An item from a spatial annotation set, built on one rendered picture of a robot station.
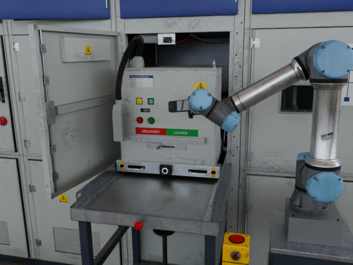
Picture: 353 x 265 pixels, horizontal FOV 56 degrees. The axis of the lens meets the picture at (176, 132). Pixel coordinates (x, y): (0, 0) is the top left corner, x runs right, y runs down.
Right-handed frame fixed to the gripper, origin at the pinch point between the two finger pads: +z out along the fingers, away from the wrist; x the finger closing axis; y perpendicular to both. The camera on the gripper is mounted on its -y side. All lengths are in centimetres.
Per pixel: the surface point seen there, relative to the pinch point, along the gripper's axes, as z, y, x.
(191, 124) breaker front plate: 13.5, 2.2, -6.1
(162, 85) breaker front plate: 12.2, -11.4, 13.3
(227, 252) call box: -46, 7, -48
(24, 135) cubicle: 69, -101, -6
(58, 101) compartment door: 4, -58, 6
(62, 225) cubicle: 80, -82, -66
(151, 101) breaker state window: 15.6, -16.9, 6.1
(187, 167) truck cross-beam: 18.5, -0.4, -26.8
